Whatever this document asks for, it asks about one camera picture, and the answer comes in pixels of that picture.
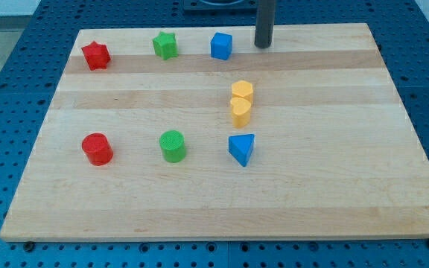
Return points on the yellow hexagon block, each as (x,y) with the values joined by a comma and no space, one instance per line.
(243,89)

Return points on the blue cube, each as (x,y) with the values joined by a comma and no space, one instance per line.
(221,46)

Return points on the blue triangle block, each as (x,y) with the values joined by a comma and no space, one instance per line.
(241,147)

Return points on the yellow heart block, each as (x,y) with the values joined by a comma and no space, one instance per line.
(240,112)

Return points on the green cylinder block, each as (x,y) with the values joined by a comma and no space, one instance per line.
(172,144)

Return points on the wooden board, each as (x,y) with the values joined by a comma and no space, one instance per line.
(335,155)

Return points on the green star block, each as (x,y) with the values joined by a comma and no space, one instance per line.
(165,45)

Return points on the red cylinder block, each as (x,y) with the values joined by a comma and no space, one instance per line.
(97,149)

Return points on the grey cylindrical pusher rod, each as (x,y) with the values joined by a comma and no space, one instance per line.
(265,20)

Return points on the red star block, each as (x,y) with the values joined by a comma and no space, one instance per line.
(96,55)

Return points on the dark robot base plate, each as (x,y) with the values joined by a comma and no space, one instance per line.
(218,5)

